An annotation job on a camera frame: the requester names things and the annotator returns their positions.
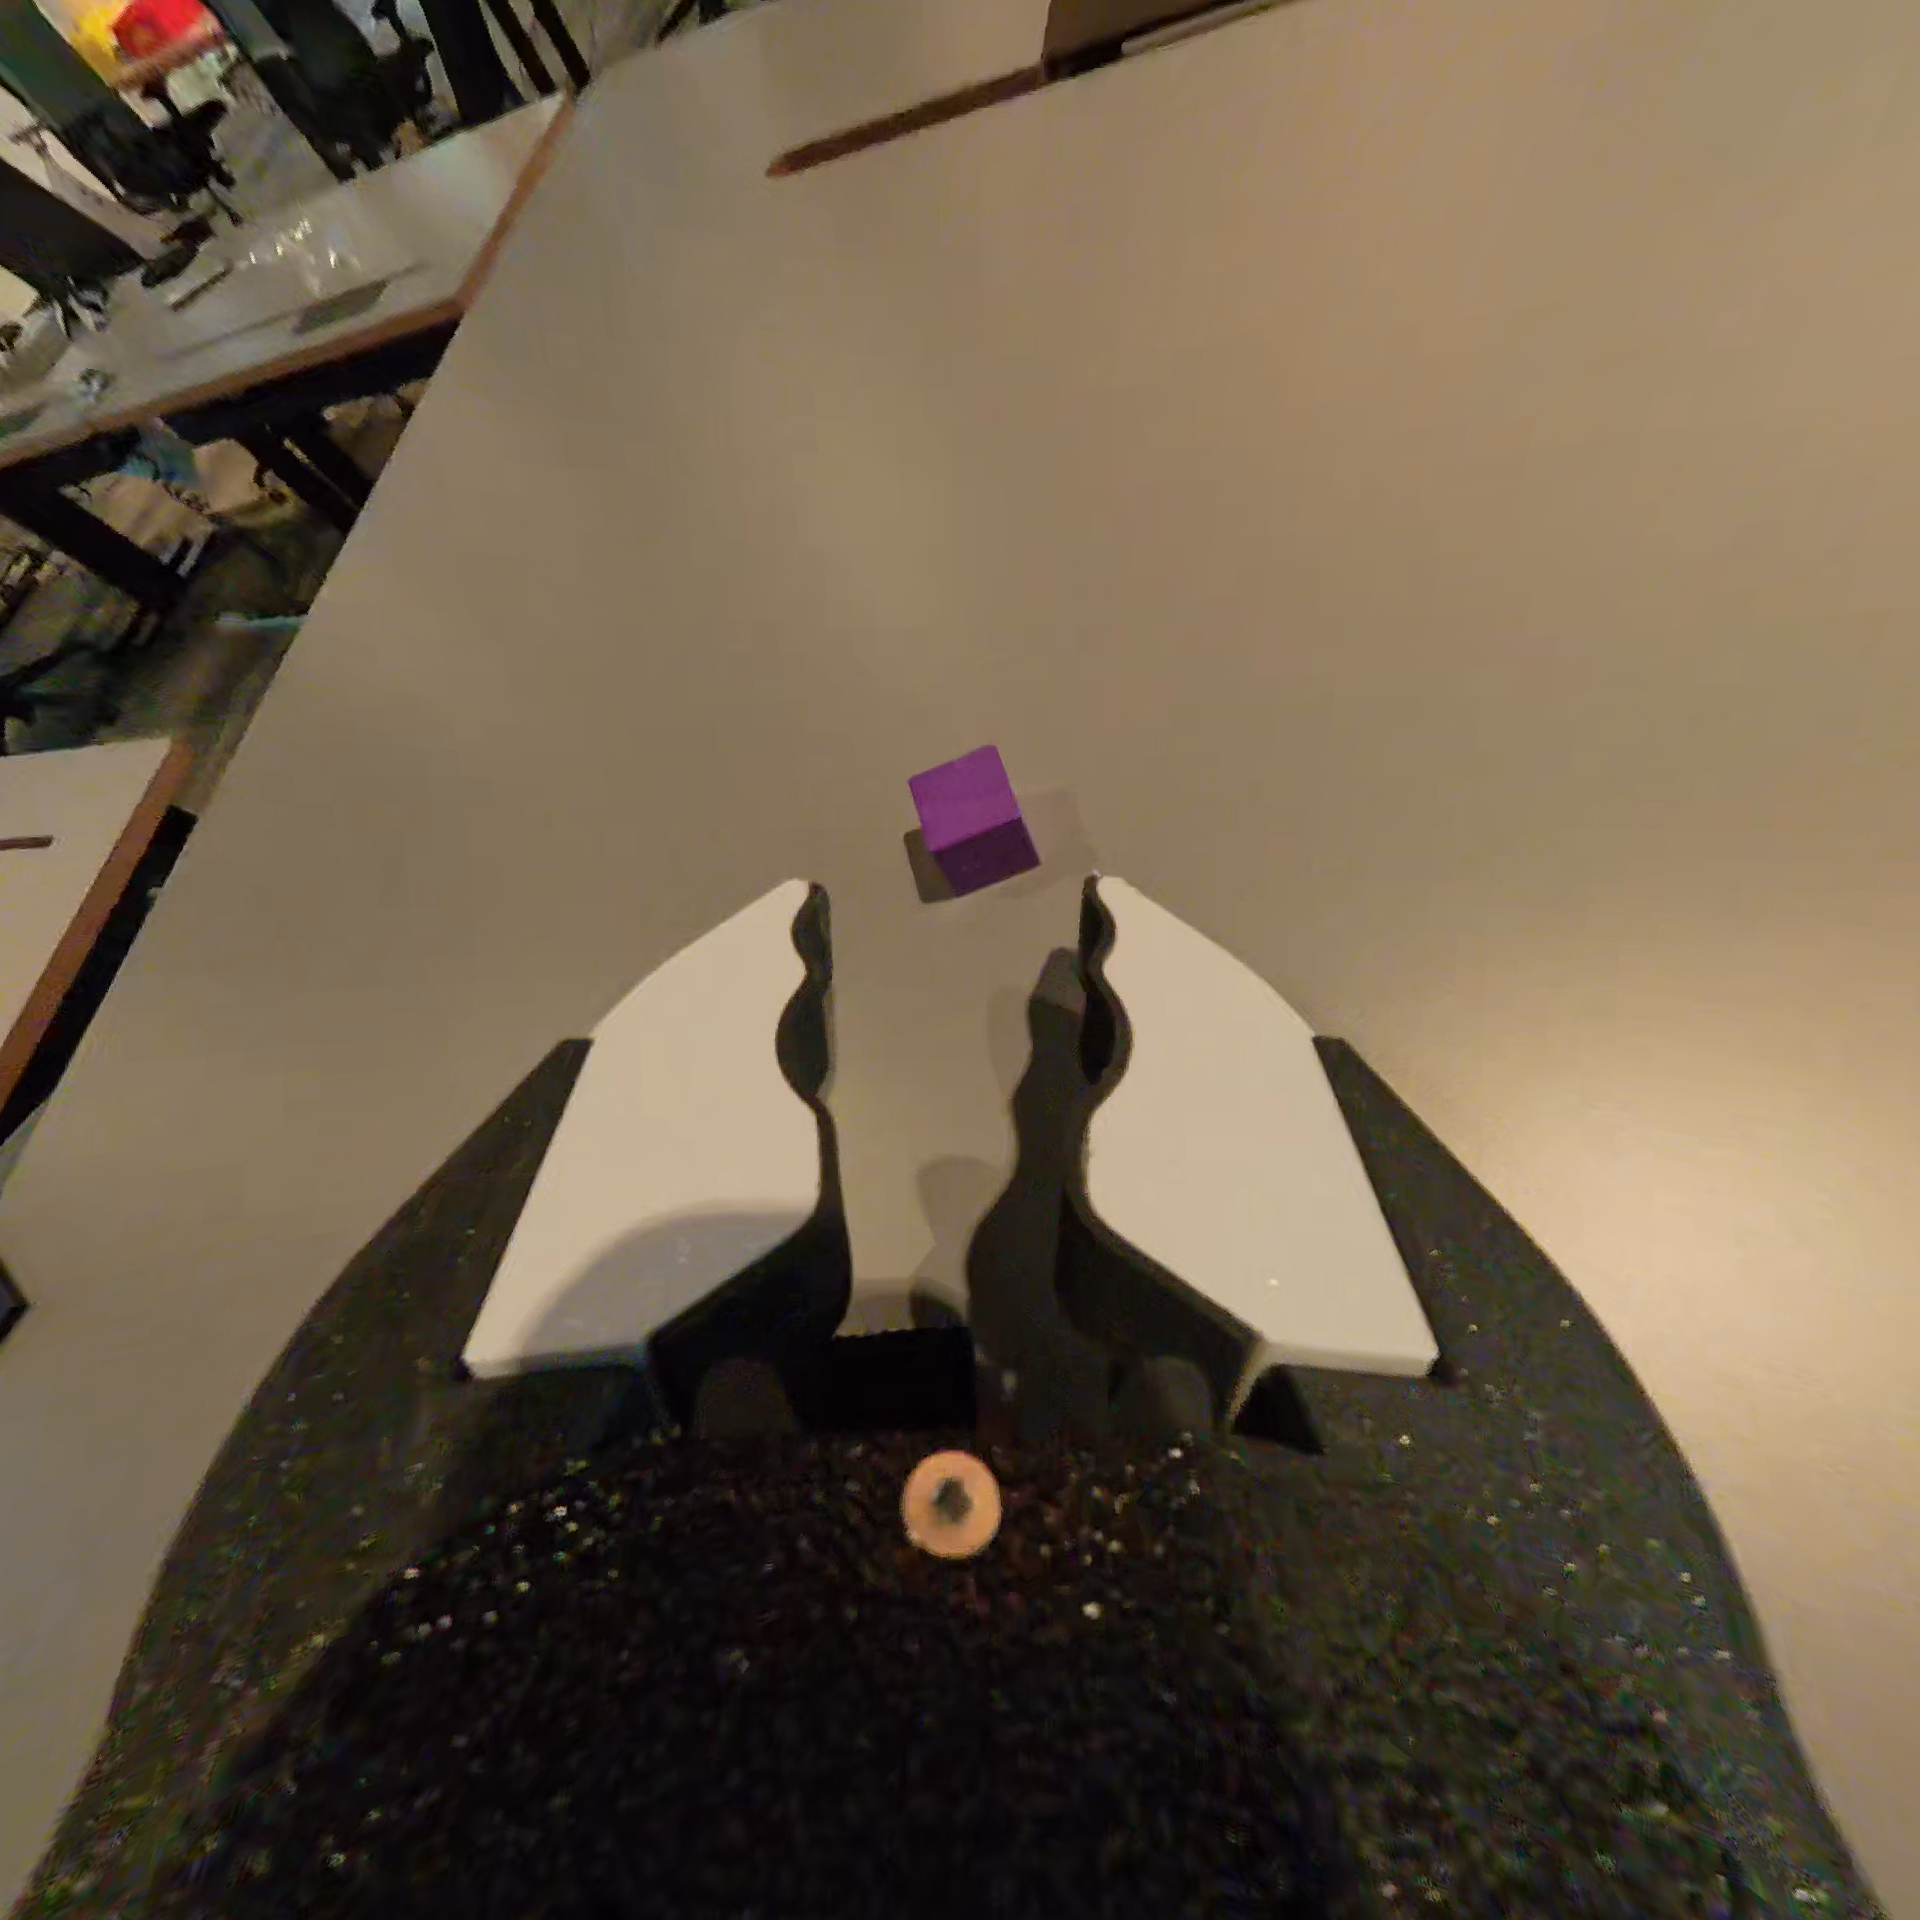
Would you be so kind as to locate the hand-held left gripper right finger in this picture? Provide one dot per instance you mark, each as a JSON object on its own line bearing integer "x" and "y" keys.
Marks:
{"x": 1244, "y": 1171}

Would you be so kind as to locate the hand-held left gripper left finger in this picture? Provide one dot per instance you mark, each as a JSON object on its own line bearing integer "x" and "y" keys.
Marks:
{"x": 660, "y": 1154}

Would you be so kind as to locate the purple wooden cube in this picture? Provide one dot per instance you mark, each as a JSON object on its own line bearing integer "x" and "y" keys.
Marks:
{"x": 974, "y": 819}

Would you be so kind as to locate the neighbouring grey desk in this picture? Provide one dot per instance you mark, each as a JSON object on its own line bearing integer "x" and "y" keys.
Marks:
{"x": 301, "y": 300}
{"x": 60, "y": 901}

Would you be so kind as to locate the red plastic bin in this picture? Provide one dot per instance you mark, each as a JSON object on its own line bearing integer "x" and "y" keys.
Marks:
{"x": 164, "y": 23}

